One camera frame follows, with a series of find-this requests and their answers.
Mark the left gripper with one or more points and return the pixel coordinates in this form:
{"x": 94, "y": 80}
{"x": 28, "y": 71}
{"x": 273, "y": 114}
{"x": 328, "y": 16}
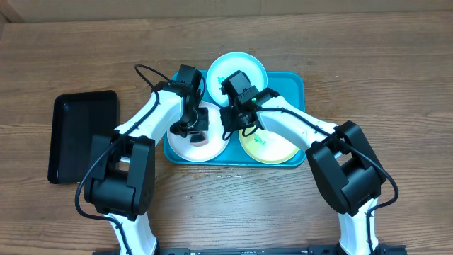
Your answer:
{"x": 200, "y": 125}

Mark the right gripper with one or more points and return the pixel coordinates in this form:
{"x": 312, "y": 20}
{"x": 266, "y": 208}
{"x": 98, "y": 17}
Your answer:
{"x": 231, "y": 115}

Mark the pink plate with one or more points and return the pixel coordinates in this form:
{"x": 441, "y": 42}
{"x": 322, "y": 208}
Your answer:
{"x": 179, "y": 149}

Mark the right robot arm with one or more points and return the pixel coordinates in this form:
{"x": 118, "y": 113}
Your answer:
{"x": 346, "y": 170}

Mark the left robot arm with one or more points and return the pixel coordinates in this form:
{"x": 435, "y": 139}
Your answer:
{"x": 119, "y": 184}

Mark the teal plastic tray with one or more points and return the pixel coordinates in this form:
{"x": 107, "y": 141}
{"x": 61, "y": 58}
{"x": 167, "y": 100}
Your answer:
{"x": 289, "y": 85}

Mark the black plastic tray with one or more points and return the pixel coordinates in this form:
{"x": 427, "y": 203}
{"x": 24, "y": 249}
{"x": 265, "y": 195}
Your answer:
{"x": 76, "y": 118}

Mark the yellow plate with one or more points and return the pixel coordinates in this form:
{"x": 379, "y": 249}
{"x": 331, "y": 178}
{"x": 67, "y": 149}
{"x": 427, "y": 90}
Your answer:
{"x": 266, "y": 147}

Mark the light blue plate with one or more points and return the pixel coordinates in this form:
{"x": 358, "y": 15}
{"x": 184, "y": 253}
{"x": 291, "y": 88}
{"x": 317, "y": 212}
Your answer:
{"x": 229, "y": 63}

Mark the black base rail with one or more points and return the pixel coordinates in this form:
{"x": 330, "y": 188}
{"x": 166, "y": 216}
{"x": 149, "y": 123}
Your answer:
{"x": 382, "y": 249}

